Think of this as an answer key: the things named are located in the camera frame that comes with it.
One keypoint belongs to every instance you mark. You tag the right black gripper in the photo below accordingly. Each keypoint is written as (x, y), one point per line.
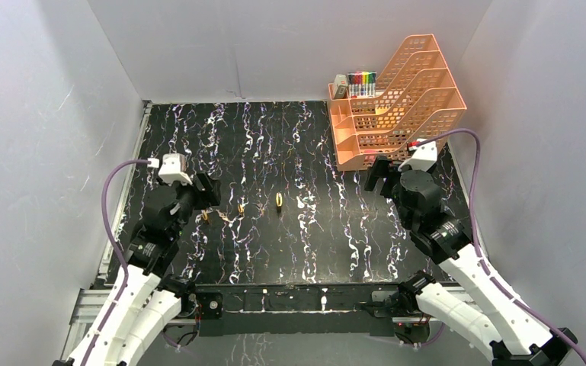
(382, 168)

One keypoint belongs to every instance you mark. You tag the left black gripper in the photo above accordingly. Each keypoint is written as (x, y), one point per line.
(206, 187)

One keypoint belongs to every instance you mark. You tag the large brass padlock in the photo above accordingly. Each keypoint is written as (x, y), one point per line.
(279, 200)

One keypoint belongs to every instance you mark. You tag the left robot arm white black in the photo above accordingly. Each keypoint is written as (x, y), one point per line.
(145, 296)

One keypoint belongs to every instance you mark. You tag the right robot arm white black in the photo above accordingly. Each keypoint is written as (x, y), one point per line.
(499, 325)

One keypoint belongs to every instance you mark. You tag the orange plastic file organizer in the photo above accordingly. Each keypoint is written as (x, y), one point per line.
(416, 98)

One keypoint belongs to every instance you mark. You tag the coloured marker pen set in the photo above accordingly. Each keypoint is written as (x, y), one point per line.
(362, 84)

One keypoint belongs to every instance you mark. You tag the grey eraser box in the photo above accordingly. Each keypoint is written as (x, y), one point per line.
(339, 87)

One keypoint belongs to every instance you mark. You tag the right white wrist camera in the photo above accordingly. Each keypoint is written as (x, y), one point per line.
(422, 156)

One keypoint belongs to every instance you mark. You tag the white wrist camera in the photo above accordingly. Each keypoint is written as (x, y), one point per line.
(171, 169)
(422, 156)

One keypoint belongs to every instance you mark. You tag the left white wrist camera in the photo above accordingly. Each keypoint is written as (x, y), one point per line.
(171, 169)

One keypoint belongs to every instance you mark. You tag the aluminium left side rail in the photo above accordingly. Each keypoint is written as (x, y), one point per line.
(108, 252)

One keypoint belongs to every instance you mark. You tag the aluminium rail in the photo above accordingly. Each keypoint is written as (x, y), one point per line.
(323, 319)
(108, 252)

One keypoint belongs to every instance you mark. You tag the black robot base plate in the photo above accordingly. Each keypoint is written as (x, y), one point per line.
(297, 308)

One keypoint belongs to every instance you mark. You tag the aluminium front rail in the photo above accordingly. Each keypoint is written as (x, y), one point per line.
(323, 319)

